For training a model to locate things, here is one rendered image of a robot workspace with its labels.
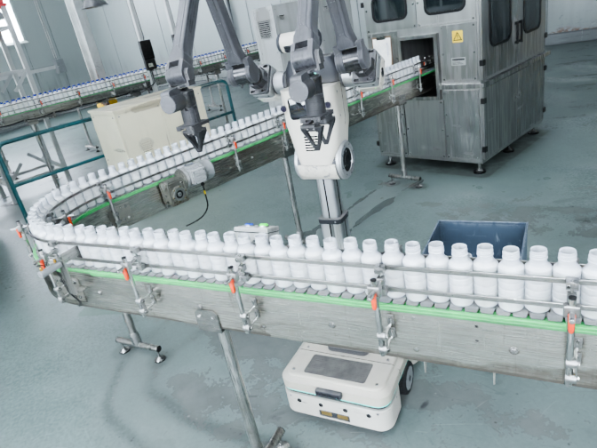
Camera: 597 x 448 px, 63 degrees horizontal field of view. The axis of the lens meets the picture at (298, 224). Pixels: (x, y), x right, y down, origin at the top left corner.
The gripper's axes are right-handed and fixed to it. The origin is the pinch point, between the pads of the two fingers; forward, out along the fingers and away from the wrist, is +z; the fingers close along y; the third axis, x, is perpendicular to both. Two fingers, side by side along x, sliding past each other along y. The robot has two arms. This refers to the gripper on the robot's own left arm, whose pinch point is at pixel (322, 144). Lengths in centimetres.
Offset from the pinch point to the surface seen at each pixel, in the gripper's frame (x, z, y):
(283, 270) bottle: 11.3, 34.1, -16.4
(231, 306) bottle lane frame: 33, 48, -19
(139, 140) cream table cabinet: 333, 50, 246
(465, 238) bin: -30, 52, 46
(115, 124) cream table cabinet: 341, 30, 229
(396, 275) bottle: -23.9, 32.8, -15.8
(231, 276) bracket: 24.4, 32.1, -25.1
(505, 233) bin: -45, 49, 46
